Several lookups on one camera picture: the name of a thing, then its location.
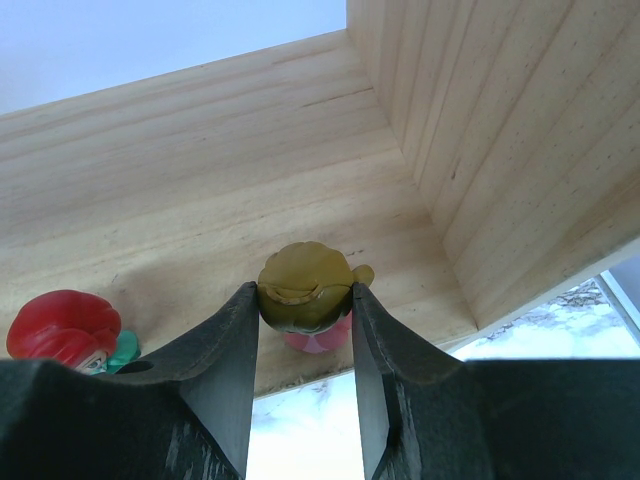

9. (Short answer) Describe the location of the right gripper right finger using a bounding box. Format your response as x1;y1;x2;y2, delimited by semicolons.
352;284;639;479

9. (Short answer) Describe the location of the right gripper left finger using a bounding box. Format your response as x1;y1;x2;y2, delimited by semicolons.
1;282;259;479

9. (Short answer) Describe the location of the olive cupcake bear toy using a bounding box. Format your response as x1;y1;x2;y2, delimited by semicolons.
257;241;375;354

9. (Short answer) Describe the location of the wooden two-tier shelf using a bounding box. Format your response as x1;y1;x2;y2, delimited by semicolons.
0;0;640;400

